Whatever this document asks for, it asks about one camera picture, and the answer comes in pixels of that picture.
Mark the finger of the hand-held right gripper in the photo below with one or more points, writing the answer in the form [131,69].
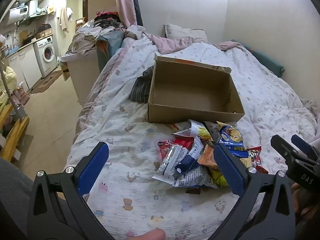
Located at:
[283,147]
[303,146]

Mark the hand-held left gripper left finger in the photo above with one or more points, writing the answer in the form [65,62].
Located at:
[92,170]

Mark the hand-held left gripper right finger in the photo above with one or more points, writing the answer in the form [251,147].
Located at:
[230,170]

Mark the pile of snack packets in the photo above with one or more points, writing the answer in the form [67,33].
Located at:
[185,155]

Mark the white red-edged snack bag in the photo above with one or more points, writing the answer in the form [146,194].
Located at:
[200,131]

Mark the brown cardboard box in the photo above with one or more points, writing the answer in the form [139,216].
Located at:
[190,92]

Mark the person's right hand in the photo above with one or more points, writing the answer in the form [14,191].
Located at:
[296,205]

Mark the person's left hand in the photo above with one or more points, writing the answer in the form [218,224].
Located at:
[152,235]

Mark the yellow wooden chair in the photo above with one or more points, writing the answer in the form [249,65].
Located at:
[15,135]

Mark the teal bed mat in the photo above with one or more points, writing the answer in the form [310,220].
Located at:
[267,60]

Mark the white storage bin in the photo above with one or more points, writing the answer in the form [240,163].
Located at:
[82,80]

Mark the dark striped cloth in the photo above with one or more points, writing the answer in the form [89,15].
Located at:
[141,87]

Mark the brown floor rug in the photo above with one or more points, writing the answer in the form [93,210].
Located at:
[47,82]

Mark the pale yellow cloth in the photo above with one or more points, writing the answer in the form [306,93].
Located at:
[7,85]

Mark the white washing machine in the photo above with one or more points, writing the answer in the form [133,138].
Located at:
[46,55]

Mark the white kitchen cabinet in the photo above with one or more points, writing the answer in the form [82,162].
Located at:
[25,65]

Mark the crumpled printed sheet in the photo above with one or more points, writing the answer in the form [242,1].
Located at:
[87,36]

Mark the pink blanket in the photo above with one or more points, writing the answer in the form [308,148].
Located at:
[165,43]

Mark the pale pillow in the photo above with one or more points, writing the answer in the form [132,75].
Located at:
[185,32]

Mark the heap of dark clothes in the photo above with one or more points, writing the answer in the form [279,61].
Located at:
[108,18]

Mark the hanging beige towel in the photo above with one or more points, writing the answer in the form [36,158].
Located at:
[65,17]

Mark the dark curtain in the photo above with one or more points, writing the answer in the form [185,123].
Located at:
[137,10]

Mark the pink curtain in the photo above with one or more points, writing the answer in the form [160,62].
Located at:
[123,2]

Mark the white water heater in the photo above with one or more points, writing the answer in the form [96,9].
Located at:
[20,12]

